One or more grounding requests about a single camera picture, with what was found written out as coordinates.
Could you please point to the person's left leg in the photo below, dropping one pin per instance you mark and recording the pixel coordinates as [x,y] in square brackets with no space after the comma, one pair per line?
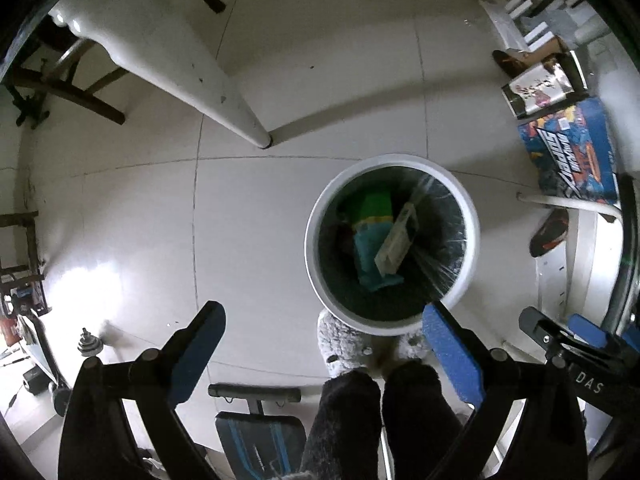
[342,425]

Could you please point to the black and red shoe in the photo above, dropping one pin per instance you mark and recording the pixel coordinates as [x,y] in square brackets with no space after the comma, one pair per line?
[507,62]
[547,232]

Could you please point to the exercise machine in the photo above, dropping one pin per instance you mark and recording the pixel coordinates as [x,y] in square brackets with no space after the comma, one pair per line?
[37,345]

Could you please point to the black and gold gift box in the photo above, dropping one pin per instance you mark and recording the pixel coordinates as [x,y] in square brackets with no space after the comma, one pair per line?
[542,85]

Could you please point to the green snack packet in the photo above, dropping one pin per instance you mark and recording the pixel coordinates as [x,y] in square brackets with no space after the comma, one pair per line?
[372,207]

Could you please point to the person's leg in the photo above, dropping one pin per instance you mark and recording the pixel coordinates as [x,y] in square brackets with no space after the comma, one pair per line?
[342,425]
[420,410]

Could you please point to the person's right leg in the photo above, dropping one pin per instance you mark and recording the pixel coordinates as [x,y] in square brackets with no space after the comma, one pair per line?
[420,410]

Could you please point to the white foam pieces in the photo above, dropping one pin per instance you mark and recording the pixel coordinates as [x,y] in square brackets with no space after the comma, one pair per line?
[520,15]

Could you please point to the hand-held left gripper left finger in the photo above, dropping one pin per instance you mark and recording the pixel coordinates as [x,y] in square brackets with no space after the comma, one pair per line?
[197,345]

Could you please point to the grey fuzzy slipper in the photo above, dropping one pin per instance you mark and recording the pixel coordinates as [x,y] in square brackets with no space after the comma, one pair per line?
[412,347]
[340,345]

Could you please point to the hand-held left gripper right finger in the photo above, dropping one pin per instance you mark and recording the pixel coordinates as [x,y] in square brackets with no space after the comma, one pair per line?
[452,355]

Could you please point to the black weight bench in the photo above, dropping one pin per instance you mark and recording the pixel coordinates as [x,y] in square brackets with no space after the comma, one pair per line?
[260,435]

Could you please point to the teal snack packet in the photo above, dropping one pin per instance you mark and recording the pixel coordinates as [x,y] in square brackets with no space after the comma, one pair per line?
[367,260]

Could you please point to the dark wooden stand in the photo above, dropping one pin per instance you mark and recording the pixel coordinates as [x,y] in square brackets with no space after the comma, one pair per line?
[22,245]

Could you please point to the white round trash bin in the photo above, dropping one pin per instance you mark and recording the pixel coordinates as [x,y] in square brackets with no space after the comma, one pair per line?
[320,260]

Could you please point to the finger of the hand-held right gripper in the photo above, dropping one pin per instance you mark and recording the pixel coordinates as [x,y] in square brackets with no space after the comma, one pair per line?
[590,325]
[540,327]

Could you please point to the small dumbbell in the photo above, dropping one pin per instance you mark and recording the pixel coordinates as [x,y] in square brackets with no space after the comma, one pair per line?
[90,345]

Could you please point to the white metal rack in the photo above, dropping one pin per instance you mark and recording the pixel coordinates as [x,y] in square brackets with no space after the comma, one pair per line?
[585,250]

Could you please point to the blue printed toy box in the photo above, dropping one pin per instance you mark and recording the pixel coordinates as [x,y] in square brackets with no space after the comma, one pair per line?
[570,150]

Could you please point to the black bin liner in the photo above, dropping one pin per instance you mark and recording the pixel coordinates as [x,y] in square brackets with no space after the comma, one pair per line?
[440,240]

